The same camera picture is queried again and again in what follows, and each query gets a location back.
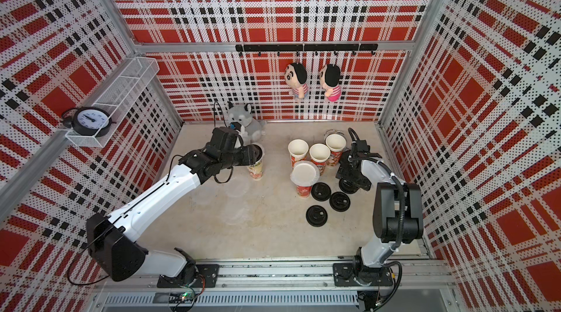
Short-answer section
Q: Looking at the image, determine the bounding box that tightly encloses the yellow-red paper cup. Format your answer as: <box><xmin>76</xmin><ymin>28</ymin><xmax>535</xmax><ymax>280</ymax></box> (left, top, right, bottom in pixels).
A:
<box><xmin>248</xmin><ymin>160</ymin><xmax>263</xmax><ymax>180</ymax></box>

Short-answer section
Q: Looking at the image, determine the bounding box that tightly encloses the boy doll pink shirt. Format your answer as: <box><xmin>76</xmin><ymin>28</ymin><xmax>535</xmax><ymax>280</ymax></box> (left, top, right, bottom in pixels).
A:
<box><xmin>319</xmin><ymin>64</ymin><xmax>342</xmax><ymax>103</ymax></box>

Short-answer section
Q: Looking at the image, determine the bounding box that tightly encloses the red paper cup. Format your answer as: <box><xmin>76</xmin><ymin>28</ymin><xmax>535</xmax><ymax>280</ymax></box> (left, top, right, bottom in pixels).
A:
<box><xmin>325</xmin><ymin>133</ymin><xmax>347</xmax><ymax>166</ymax></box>
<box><xmin>288</xmin><ymin>139</ymin><xmax>309</xmax><ymax>167</ymax></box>
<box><xmin>309</xmin><ymin>143</ymin><xmax>331</xmax><ymax>175</ymax></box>
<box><xmin>296</xmin><ymin>185</ymin><xmax>312</xmax><ymax>198</ymax></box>

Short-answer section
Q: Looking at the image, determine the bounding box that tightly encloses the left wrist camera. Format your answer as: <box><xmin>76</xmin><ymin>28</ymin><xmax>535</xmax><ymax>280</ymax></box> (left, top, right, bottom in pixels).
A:
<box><xmin>229</xmin><ymin>122</ymin><xmax>243</xmax><ymax>133</ymax></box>

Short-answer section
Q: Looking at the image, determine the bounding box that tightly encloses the white wire basket shelf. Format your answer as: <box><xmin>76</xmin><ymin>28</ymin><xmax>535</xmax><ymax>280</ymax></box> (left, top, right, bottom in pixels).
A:
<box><xmin>65</xmin><ymin>56</ymin><xmax>159</xmax><ymax>148</ymax></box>

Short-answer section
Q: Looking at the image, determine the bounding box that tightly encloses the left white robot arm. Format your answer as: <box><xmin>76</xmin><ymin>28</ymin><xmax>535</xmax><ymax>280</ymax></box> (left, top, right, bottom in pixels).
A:
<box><xmin>86</xmin><ymin>127</ymin><xmax>264</xmax><ymax>287</ymax></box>

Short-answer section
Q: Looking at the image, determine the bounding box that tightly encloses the black round clock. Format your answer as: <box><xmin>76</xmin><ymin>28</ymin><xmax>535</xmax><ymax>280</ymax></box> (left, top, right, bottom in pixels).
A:
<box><xmin>61</xmin><ymin>107</ymin><xmax>114</xmax><ymax>138</ymax></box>

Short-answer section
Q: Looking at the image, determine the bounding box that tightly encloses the metal base rail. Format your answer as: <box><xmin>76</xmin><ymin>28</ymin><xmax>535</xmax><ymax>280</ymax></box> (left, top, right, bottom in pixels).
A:
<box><xmin>86</xmin><ymin>256</ymin><xmax>464</xmax><ymax>311</ymax></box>

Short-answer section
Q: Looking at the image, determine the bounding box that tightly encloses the red paper cup front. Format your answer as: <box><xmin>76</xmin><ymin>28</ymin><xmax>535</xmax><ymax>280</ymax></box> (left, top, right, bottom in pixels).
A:
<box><xmin>296</xmin><ymin>185</ymin><xmax>312</xmax><ymax>198</ymax></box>

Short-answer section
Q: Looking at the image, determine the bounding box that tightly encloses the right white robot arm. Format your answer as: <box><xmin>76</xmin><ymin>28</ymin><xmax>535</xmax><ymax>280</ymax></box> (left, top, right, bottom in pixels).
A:
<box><xmin>336</xmin><ymin>133</ymin><xmax>424</xmax><ymax>287</ymax></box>

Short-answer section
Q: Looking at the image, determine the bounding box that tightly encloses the black hook rail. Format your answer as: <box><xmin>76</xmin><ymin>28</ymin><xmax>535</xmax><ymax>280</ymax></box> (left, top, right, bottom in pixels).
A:
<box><xmin>235</xmin><ymin>43</ymin><xmax>379</xmax><ymax>54</ymax></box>

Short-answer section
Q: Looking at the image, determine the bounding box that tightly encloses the boy doll striped shirt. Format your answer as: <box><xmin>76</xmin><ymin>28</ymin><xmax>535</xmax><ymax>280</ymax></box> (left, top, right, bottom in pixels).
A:
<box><xmin>284</xmin><ymin>63</ymin><xmax>309</xmax><ymax>100</ymax></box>

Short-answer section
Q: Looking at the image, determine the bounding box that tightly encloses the grey white husky plush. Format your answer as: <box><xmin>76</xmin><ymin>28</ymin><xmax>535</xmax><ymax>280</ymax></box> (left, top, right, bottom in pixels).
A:
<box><xmin>226</xmin><ymin>101</ymin><xmax>266</xmax><ymax>145</ymax></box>

